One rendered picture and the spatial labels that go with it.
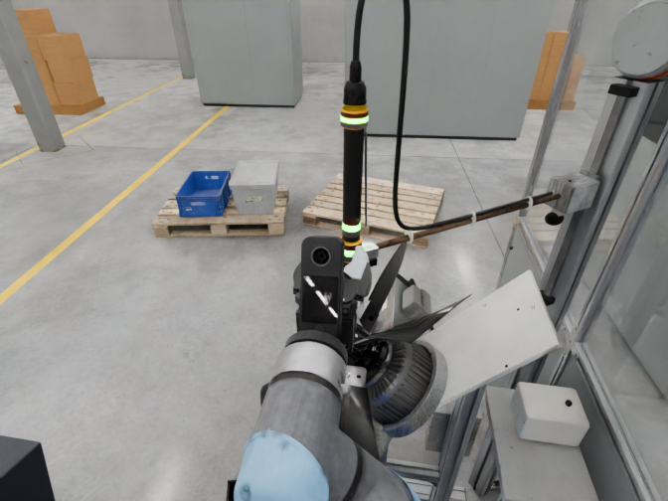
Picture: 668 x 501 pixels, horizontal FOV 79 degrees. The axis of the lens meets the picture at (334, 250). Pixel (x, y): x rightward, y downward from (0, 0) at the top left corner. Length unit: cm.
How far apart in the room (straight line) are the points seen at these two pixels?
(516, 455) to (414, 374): 44
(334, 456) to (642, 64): 101
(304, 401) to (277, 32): 758
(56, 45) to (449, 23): 623
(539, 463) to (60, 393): 248
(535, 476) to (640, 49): 107
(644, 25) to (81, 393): 289
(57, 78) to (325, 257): 860
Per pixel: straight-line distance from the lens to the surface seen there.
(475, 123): 650
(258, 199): 379
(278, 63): 789
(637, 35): 116
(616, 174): 121
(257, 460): 36
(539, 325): 102
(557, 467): 141
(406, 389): 107
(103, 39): 1507
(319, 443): 37
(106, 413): 271
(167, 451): 243
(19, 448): 106
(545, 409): 137
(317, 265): 44
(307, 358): 41
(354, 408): 97
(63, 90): 891
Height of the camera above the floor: 198
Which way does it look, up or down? 34 degrees down
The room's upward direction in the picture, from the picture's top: straight up
